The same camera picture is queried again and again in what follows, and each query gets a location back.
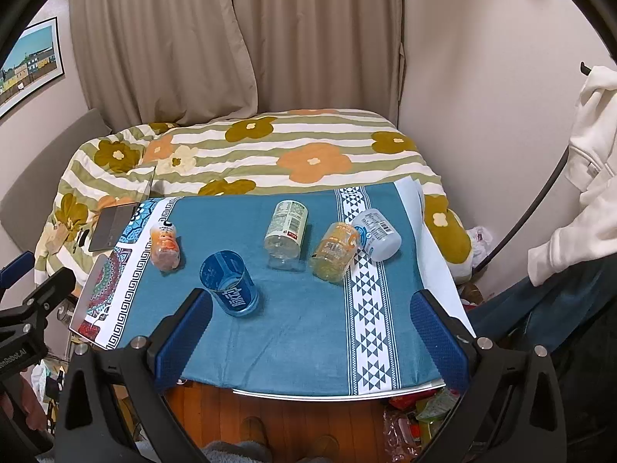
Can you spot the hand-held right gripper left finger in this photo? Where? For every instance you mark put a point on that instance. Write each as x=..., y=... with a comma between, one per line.
x=185, y=342

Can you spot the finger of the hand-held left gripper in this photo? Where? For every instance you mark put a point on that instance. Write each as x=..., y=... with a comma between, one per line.
x=50, y=292
x=14, y=270

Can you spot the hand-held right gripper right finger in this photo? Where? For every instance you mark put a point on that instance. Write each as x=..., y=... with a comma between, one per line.
x=438, y=342

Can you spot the blue transparent cup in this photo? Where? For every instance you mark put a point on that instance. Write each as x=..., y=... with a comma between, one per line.
x=231, y=289

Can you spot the person's left hand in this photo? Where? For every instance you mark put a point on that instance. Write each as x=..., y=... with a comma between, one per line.
x=30, y=407

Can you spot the pile of snack packets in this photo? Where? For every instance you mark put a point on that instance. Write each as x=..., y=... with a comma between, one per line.
x=419, y=412

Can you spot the grey laptop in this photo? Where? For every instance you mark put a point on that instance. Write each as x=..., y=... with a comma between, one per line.
x=113, y=224

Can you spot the small orange label bottle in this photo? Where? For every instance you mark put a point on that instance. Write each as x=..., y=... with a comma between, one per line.
x=165, y=248

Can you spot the blue jeans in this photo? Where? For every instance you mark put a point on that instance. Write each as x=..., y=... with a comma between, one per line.
x=530, y=308

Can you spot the white plastic bag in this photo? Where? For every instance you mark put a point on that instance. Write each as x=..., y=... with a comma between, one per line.
x=479, y=240

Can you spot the grey padded headboard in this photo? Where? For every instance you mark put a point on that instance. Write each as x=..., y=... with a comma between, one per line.
x=48, y=164

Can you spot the brown slipper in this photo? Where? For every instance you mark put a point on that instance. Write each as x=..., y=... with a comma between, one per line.
x=254, y=430
x=324, y=447

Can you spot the blue patterned tablecloth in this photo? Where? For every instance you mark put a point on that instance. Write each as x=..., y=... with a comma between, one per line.
x=299, y=328

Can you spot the grey fleece clothing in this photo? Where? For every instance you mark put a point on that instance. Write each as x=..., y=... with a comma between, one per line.
x=236, y=451

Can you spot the white plastic bottle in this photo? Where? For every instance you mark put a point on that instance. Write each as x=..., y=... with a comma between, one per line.
x=378, y=236

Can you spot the clear orange label bottle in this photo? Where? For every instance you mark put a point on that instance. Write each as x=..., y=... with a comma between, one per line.
x=335, y=251

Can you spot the clear green label bottle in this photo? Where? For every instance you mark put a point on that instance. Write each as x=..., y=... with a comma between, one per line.
x=287, y=231

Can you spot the black curved pole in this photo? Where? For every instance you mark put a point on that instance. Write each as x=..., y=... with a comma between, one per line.
x=530, y=212

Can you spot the white hoodie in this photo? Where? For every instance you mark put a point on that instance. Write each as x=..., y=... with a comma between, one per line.
x=583, y=193

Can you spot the floral striped blanket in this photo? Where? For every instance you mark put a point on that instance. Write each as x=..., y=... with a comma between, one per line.
x=313, y=159

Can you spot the beige curtain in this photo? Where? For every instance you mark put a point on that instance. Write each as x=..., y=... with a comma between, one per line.
x=318, y=33
x=159, y=33

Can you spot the framed wall poster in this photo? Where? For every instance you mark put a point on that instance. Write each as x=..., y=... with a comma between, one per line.
x=29, y=67

